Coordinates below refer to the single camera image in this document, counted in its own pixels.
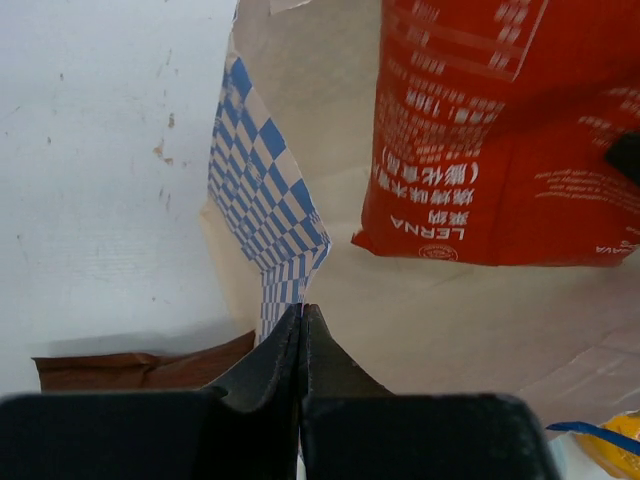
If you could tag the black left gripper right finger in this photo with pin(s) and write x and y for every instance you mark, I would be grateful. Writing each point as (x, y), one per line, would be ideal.
(352, 427)

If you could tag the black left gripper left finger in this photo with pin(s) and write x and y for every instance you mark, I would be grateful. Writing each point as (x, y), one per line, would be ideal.
(243, 425)

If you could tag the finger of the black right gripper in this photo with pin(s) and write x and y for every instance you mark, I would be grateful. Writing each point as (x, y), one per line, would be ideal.
(624, 156)

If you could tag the Chuba cassava chips bag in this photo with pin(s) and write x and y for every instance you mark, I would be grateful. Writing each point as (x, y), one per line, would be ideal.
(141, 371)

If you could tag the red Lerna snack bag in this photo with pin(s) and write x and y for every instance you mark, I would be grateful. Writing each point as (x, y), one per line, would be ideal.
(491, 124)

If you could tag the light blue cassava chips bag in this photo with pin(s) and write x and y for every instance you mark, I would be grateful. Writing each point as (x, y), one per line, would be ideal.
(571, 461)

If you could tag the blue checkered paper bag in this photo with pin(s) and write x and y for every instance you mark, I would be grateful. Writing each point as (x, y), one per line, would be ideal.
(290, 163)

